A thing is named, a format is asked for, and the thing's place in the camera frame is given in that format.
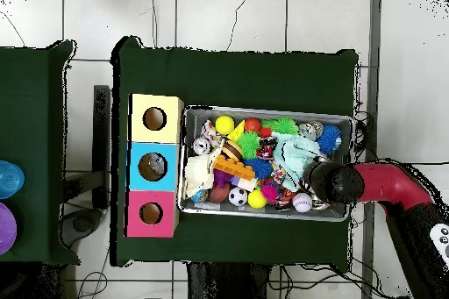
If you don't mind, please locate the cream cloth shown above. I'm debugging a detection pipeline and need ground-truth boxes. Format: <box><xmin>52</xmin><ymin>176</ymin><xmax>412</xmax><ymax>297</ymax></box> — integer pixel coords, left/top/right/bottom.
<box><xmin>184</xmin><ymin>140</ymin><xmax>224</xmax><ymax>199</ymax></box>

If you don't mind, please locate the thin black cable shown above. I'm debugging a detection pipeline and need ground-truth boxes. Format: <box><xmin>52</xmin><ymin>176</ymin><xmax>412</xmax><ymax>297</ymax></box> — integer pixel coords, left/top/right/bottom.
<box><xmin>75</xmin><ymin>249</ymin><xmax>109</xmax><ymax>299</ymax></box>

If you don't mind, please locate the toy hamburger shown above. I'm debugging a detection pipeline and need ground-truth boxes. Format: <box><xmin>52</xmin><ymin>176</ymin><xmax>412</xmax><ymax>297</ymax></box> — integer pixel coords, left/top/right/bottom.
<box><xmin>221</xmin><ymin>139</ymin><xmax>244</xmax><ymax>163</ymax></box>

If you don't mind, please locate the green spiky ball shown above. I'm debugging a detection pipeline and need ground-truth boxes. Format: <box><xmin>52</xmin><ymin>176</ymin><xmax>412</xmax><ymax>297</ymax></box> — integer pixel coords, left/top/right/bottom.
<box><xmin>236</xmin><ymin>131</ymin><xmax>261</xmax><ymax>160</ymax></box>

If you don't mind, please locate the white baseball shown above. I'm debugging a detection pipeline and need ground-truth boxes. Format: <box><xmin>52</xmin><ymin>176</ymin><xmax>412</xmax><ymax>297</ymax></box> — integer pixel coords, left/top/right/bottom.
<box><xmin>291</xmin><ymin>191</ymin><xmax>314</xmax><ymax>213</ymax></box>

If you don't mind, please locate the blue plastic lid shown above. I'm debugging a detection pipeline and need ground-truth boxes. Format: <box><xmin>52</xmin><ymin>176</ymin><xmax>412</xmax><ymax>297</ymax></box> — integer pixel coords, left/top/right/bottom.
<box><xmin>0</xmin><ymin>160</ymin><xmax>25</xmax><ymax>199</ymax></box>

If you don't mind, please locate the small soccer ball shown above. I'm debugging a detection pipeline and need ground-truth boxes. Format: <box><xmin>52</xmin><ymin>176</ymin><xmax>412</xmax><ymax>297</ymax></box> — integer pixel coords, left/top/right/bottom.
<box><xmin>228</xmin><ymin>186</ymin><xmax>249</xmax><ymax>207</ymax></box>

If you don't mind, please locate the dark green tablecloth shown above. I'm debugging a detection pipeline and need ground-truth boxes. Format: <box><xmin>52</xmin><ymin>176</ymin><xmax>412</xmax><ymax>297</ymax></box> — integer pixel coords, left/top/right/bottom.
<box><xmin>110</xmin><ymin>35</ymin><xmax>359</xmax><ymax>272</ymax></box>
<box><xmin>0</xmin><ymin>39</ymin><xmax>81</xmax><ymax>266</ymax></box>

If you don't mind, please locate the orange toy building block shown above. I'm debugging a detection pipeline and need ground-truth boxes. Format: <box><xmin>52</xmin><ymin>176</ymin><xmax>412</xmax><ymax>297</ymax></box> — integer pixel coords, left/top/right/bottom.
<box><xmin>212</xmin><ymin>153</ymin><xmax>256</xmax><ymax>181</ymax></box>

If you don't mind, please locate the shallow mesh bin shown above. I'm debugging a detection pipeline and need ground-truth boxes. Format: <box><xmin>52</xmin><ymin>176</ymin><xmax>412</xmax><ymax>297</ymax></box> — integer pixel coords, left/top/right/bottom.
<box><xmin>176</xmin><ymin>103</ymin><xmax>355</xmax><ymax>223</ymax></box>

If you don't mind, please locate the purple plastic lid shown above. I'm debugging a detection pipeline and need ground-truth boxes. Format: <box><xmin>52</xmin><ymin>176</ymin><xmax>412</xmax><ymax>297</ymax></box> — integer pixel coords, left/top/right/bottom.
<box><xmin>0</xmin><ymin>202</ymin><xmax>18</xmax><ymax>256</ymax></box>

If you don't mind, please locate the large blue spiky ball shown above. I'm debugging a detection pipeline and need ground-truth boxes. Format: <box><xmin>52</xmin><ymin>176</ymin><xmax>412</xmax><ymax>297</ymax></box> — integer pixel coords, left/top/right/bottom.
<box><xmin>316</xmin><ymin>124</ymin><xmax>343</xmax><ymax>156</ymax></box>

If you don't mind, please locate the crushed clear plastic bottle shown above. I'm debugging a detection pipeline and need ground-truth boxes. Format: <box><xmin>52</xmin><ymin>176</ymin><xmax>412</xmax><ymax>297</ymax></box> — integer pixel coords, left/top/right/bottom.
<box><xmin>150</xmin><ymin>153</ymin><xmax>167</xmax><ymax>174</ymax></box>

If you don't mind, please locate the yellow ball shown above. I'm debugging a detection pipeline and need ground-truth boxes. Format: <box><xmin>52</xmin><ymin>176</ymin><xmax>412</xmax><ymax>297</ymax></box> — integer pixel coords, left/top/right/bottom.
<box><xmin>214</xmin><ymin>115</ymin><xmax>235</xmax><ymax>136</ymax></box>

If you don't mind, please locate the mint green cloth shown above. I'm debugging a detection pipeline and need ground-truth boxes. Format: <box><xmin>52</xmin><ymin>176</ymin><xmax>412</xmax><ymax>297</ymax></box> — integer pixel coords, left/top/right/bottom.
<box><xmin>271</xmin><ymin>131</ymin><xmax>322</xmax><ymax>191</ymax></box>

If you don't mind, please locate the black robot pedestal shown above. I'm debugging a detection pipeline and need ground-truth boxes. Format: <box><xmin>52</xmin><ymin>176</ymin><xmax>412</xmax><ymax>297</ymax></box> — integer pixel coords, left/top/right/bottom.
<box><xmin>185</xmin><ymin>261</ymin><xmax>282</xmax><ymax>299</ymax></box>

